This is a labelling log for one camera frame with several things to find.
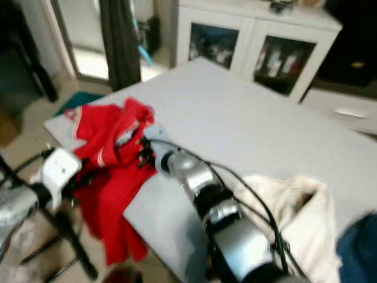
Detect tall black speaker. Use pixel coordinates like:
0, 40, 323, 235
324, 0, 377, 89

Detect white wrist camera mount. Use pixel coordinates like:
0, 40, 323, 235
41, 147, 83, 210
144, 124, 174, 172

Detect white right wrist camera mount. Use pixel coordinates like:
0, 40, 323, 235
144, 124, 174, 172

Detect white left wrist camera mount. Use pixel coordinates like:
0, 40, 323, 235
41, 147, 83, 210

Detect teal rug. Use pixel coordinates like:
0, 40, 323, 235
56, 91, 104, 117

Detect black desk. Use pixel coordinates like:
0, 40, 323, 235
0, 0, 59, 104

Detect chrome and black clothes rack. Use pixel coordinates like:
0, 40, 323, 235
0, 156, 98, 281

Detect white table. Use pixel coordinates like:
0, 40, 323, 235
44, 56, 377, 283

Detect white glass-door cabinet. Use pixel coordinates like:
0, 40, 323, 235
174, 0, 343, 104

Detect blue jeans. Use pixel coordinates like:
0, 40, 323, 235
336, 215, 377, 283

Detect silver door frame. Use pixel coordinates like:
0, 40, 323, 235
50, 0, 77, 80

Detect red polo shirt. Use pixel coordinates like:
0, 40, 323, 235
74, 97, 157, 266

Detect grey curtain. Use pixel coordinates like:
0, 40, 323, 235
99, 0, 142, 92

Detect white low drawer unit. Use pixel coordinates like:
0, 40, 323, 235
300, 88, 377, 139

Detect white blouse with dark buttons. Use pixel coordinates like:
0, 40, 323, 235
239, 174, 339, 283

